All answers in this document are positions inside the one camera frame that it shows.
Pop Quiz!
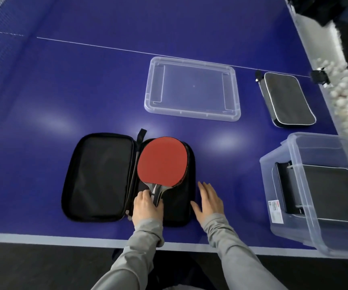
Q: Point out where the person's right hand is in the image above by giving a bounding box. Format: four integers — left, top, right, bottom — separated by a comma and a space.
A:
191, 181, 225, 226

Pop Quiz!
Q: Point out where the person's left hand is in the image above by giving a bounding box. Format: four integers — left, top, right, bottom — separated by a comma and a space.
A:
131, 190, 165, 227

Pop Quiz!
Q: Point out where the dark red paddle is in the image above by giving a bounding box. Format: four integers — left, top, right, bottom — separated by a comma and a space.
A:
136, 136, 190, 207

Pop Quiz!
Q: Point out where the clear plastic box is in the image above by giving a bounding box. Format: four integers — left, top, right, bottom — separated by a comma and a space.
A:
259, 132, 348, 260

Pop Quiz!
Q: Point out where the clear plastic lid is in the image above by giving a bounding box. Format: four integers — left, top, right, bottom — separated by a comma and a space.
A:
144, 56, 242, 122

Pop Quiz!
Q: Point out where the person's right forearm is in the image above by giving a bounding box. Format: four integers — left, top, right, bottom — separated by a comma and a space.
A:
201, 213, 288, 290

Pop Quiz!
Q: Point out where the person's left forearm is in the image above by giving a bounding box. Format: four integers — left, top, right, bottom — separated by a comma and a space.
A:
91, 218, 166, 290

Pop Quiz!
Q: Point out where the black table edge clamp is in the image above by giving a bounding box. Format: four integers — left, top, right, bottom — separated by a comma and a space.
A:
309, 68, 330, 85

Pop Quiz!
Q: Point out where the white ball collection tray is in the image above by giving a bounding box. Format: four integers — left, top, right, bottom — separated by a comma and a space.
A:
286, 6, 348, 138

